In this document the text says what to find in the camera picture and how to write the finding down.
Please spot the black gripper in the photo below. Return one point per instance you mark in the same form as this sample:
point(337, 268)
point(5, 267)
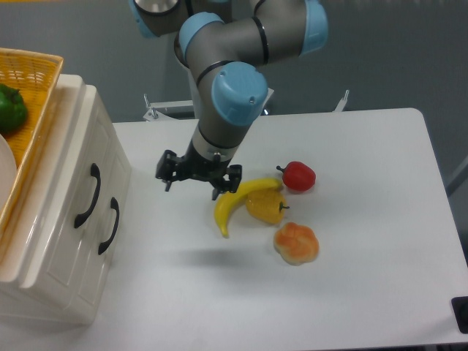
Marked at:
point(215, 169)

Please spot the white drawer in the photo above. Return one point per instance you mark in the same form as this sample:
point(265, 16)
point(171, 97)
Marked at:
point(105, 181)
point(93, 128)

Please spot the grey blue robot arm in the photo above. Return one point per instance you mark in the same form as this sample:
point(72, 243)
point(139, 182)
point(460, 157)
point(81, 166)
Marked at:
point(223, 57)

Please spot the white drawer cabinet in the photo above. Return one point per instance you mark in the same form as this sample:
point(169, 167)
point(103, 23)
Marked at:
point(26, 289)

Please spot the yellow banana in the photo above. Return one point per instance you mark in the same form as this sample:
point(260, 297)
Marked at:
point(226, 203)

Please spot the yellow bell pepper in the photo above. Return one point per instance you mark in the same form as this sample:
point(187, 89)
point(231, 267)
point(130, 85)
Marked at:
point(268, 205)

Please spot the red bell pepper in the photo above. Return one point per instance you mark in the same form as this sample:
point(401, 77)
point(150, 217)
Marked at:
point(297, 176)

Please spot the orange bread roll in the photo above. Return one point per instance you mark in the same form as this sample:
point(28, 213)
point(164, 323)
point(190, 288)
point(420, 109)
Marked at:
point(297, 244)

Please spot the yellow woven basket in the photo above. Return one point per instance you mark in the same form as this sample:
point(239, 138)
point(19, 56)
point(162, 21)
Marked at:
point(35, 75)

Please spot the white plate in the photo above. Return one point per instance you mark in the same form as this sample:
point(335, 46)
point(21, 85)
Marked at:
point(8, 171)

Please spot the green bell pepper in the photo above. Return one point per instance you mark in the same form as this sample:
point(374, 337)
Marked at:
point(13, 109)

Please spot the black corner object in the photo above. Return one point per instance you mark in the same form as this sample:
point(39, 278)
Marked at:
point(460, 309)

